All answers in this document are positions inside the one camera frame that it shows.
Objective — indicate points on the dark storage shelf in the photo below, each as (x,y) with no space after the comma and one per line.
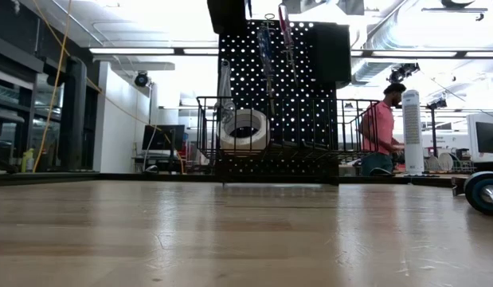
(11,99)

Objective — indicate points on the ceiling light bar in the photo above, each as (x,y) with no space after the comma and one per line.
(130,50)
(409,53)

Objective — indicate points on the wide black plastic bin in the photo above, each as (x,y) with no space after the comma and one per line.
(227,14)

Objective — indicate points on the black computer monitor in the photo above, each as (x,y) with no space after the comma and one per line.
(489,137)
(162,137)

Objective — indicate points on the white tower fan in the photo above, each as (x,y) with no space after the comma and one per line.
(413,127)

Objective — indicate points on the red clear screwdriver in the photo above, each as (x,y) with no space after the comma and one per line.
(285,22)

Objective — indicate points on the black tripod stand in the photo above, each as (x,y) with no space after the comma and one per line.
(433,131)

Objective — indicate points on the large blue clear screwdriver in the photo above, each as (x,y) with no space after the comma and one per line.
(266,48)

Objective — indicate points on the grey ventilation duct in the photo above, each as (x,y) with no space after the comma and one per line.
(369,71)

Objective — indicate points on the yellow green bottle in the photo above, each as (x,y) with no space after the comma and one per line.
(28,159)

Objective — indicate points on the black pegboard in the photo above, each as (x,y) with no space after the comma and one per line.
(307,119)

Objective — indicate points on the white tape roll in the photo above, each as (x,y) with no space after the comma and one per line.
(262,137)

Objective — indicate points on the tall black plastic bin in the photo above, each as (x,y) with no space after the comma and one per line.
(330,52)

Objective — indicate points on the person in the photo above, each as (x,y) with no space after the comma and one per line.
(383,127)

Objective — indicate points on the round black lamp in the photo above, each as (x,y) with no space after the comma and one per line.
(142,79)

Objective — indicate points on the black blue grip screwdriver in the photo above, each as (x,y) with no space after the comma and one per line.
(479,191)

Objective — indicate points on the silver pegboard hook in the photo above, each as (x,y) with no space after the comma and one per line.
(269,17)

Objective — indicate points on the black ceiling fixture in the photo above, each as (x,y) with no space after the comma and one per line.
(403,73)

